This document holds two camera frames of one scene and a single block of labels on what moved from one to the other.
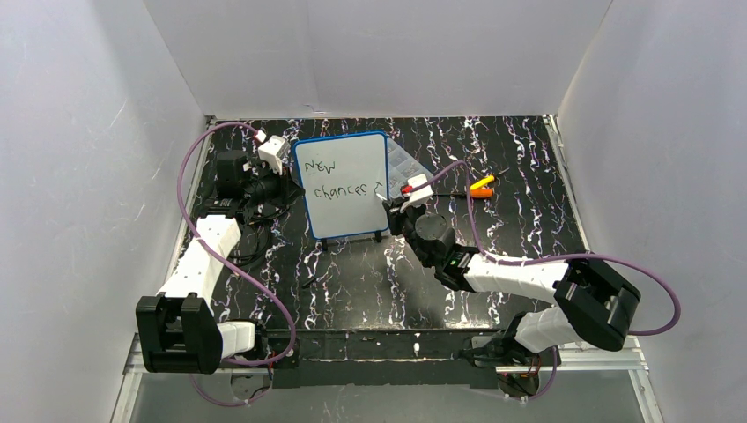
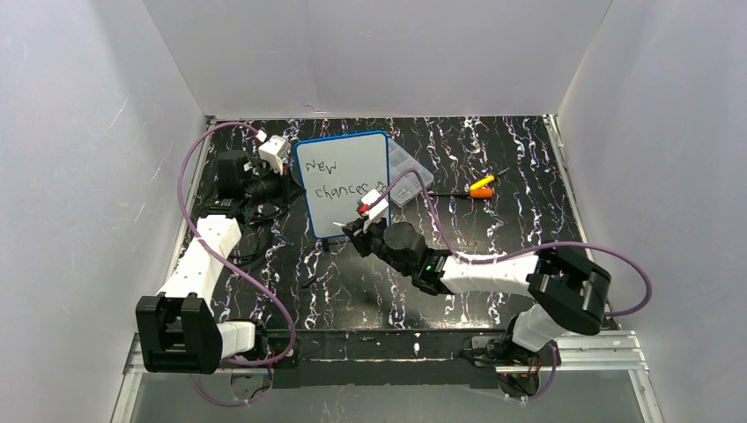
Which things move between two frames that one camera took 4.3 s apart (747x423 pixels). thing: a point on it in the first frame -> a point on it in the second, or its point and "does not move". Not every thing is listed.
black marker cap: x=308 y=284 does not move
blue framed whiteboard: x=341 y=176 does not move
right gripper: x=400 y=216 -> x=360 y=228
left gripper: x=280 y=186 does not move
